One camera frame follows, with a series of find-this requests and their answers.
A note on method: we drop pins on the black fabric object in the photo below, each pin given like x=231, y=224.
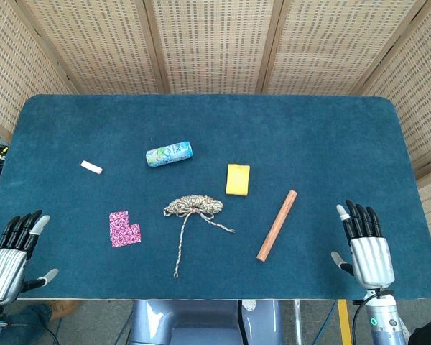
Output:
x=429, y=334

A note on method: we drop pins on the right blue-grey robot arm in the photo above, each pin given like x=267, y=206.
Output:
x=384, y=323

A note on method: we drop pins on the blue-grey robot torso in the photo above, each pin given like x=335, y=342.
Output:
x=201, y=323

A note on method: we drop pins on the yellow floor tape strip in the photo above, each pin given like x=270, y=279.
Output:
x=345, y=323

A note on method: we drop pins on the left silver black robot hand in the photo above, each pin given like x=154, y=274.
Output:
x=5, y=266

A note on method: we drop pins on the wooden rod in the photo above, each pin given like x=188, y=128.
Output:
x=276, y=226

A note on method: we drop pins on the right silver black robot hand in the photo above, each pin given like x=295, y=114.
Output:
x=371, y=258

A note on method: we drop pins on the blue carpet table mat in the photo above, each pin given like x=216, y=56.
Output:
x=309, y=143

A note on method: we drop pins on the metal table leg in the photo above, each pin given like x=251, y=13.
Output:
x=298, y=323

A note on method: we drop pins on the yellow sponge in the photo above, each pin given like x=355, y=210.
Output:
x=237, y=179

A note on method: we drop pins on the blue green drink can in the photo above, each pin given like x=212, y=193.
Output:
x=169, y=154

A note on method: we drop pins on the pink patterned L-shaped card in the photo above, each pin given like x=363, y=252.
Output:
x=122, y=233

